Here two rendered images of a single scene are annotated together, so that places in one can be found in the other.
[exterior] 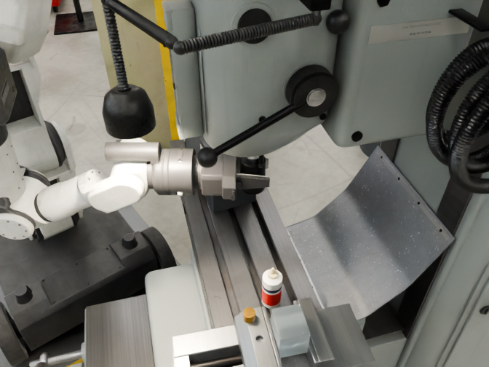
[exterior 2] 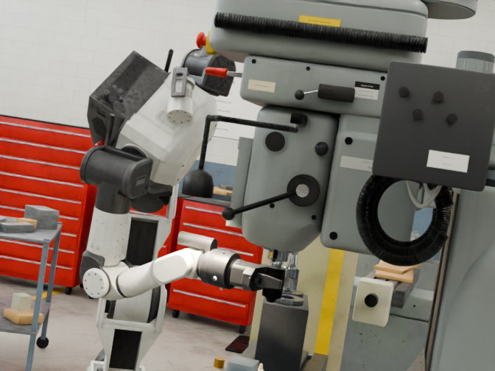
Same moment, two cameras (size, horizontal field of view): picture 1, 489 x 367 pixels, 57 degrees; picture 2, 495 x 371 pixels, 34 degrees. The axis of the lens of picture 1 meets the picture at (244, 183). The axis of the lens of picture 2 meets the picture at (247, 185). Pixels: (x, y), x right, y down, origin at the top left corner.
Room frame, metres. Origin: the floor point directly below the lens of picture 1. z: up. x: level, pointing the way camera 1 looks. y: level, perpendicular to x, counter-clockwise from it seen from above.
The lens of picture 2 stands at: (-1.05, -0.75, 1.54)
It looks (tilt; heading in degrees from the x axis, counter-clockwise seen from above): 3 degrees down; 26
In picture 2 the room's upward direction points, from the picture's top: 9 degrees clockwise
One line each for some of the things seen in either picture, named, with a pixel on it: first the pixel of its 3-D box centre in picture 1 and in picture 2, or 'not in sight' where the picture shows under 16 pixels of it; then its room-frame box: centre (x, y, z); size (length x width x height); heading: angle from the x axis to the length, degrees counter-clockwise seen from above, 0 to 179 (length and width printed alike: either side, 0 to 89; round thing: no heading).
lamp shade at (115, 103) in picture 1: (127, 106); (198, 182); (0.56, 0.17, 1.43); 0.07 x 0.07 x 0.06
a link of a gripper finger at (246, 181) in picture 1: (252, 183); (267, 282); (0.62, -0.01, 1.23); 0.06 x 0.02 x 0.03; 90
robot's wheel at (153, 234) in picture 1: (158, 253); not in sight; (1.08, 0.31, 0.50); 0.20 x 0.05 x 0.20; 37
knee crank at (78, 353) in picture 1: (60, 358); not in sight; (0.66, 0.53, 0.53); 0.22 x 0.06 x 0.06; 105
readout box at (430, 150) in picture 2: not in sight; (435, 126); (0.41, -0.39, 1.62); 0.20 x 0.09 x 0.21; 105
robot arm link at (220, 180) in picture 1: (204, 172); (239, 274); (0.66, 0.08, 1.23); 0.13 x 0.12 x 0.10; 0
